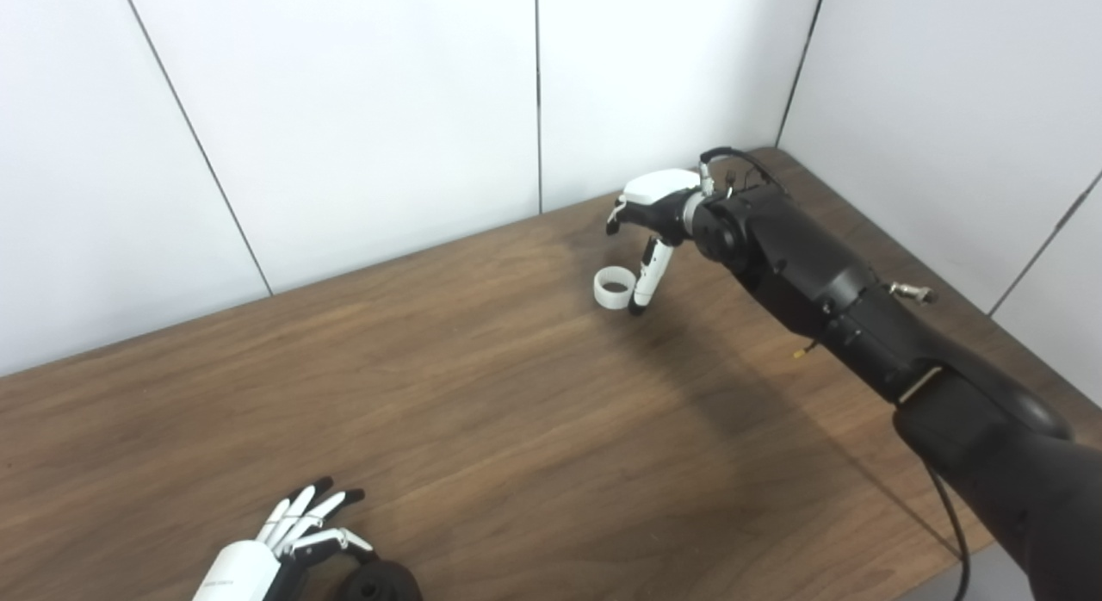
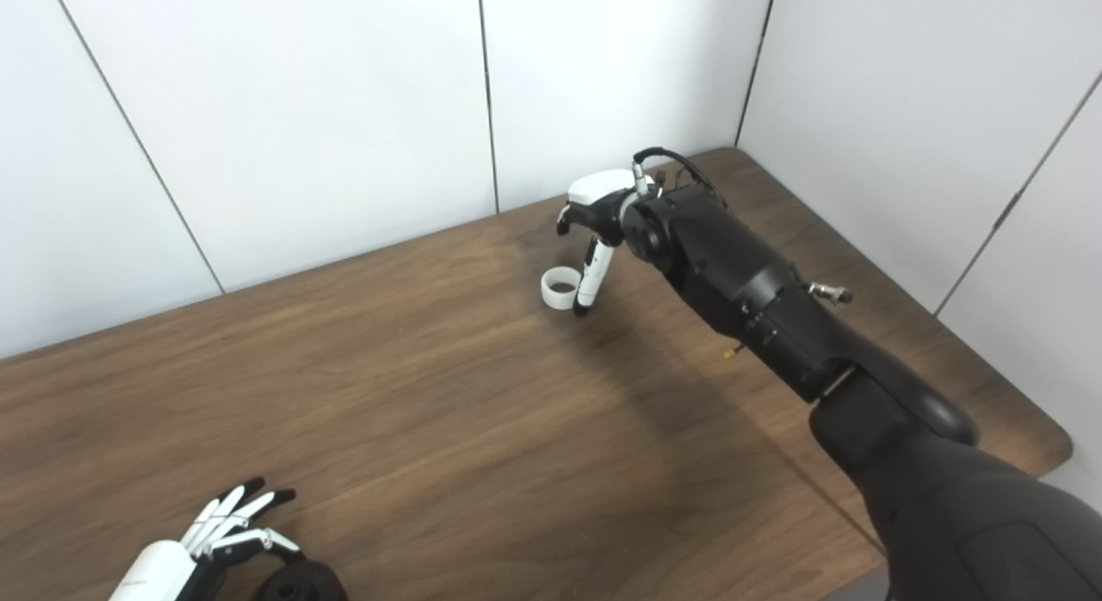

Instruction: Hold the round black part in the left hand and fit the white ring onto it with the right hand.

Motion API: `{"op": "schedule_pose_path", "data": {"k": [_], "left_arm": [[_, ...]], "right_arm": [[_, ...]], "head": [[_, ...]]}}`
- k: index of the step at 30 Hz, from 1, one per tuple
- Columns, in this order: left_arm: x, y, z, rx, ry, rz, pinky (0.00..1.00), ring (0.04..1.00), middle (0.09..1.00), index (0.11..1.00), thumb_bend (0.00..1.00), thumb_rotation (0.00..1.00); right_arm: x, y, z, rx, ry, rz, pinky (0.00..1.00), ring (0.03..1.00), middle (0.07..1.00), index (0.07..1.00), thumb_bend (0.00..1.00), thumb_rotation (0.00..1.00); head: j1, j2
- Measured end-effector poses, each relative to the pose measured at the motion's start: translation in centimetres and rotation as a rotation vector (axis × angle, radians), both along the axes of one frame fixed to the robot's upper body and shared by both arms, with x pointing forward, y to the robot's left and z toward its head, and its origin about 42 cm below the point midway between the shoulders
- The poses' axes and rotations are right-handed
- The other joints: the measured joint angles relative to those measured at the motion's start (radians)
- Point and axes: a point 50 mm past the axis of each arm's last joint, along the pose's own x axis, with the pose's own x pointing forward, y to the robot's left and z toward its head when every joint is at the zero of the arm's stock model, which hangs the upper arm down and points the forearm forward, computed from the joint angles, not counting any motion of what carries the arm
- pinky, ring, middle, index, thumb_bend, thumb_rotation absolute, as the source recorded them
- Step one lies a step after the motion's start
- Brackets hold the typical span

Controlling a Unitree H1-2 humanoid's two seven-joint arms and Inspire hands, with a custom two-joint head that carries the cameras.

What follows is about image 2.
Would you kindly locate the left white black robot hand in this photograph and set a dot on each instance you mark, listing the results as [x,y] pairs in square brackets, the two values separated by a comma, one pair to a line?
[159,575]

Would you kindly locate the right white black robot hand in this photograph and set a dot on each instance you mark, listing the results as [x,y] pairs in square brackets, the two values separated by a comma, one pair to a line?
[603,188]

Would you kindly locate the round black part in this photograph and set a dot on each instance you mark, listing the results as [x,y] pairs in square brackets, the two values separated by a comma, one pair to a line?
[306,584]

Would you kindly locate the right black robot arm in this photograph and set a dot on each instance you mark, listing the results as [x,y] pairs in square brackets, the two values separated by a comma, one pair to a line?
[732,265]

